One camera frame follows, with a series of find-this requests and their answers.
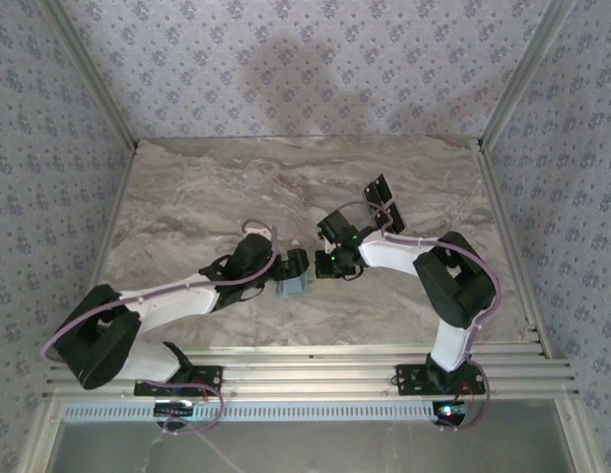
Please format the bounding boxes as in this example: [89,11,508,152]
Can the clear acrylic card stand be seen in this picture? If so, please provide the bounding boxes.
[359,171,410,237]

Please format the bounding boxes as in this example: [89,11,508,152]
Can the left circuit board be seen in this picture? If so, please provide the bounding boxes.
[154,401,196,419]

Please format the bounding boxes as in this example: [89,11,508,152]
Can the circuit board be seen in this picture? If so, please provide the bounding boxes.
[432,401,469,428]
[154,401,196,419]

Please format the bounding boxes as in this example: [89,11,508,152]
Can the right circuit board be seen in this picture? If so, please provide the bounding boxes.
[432,401,469,428]

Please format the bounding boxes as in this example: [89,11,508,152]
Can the grey metal panel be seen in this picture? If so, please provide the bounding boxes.
[48,419,580,473]

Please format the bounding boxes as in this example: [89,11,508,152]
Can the aluminium rail frame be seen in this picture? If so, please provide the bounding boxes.
[41,343,581,401]

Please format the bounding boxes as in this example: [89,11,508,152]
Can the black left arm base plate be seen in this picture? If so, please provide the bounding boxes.
[133,364,224,398]

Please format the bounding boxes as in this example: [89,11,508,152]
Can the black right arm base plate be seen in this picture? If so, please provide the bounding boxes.
[394,363,487,397]

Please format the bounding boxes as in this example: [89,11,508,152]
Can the aluminium table edge rail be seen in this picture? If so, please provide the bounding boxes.
[475,138,556,359]
[78,140,140,321]

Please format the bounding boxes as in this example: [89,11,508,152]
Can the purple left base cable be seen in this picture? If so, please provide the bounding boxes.
[137,378,226,438]

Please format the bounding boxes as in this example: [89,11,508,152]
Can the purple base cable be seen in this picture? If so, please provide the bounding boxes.
[436,362,492,433]
[137,378,226,438]

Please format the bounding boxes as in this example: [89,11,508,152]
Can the grey slotted cable duct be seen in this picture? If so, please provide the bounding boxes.
[58,399,464,424]

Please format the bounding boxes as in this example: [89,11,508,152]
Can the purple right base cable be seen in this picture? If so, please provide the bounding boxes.
[436,362,492,433]

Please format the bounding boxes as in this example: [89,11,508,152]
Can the aluminium corner post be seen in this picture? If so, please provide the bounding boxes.
[38,0,140,152]
[477,0,577,152]

